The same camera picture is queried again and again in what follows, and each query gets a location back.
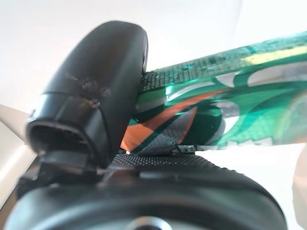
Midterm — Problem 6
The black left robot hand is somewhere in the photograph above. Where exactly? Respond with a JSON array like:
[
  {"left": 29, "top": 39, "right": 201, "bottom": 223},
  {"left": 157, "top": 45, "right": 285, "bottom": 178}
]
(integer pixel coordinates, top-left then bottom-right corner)
[{"left": 4, "top": 21, "right": 290, "bottom": 230}]

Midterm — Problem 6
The green snack packet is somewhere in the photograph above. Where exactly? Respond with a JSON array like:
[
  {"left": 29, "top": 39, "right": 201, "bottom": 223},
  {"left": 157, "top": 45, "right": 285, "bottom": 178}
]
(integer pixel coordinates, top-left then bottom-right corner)
[{"left": 119, "top": 31, "right": 307, "bottom": 157}]

